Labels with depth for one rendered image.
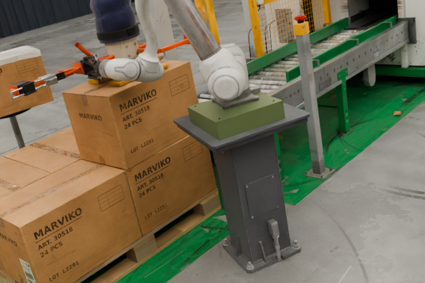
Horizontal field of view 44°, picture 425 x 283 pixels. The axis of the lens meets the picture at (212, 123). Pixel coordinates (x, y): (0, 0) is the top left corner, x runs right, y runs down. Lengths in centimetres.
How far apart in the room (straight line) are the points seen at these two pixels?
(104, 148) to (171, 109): 42
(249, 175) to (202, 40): 71
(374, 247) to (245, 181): 74
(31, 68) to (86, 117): 137
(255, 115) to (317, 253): 84
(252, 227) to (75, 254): 86
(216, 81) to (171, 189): 99
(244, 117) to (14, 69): 221
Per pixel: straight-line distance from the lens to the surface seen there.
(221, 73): 216
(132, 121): 272
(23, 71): 411
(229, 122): 229
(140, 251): 294
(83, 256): 273
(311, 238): 291
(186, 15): 219
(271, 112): 238
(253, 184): 255
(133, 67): 244
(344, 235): 291
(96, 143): 286
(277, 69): 403
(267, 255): 277
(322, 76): 375
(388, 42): 459
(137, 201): 284
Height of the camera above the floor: 159
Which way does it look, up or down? 20 degrees down
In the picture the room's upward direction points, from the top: 11 degrees counter-clockwise
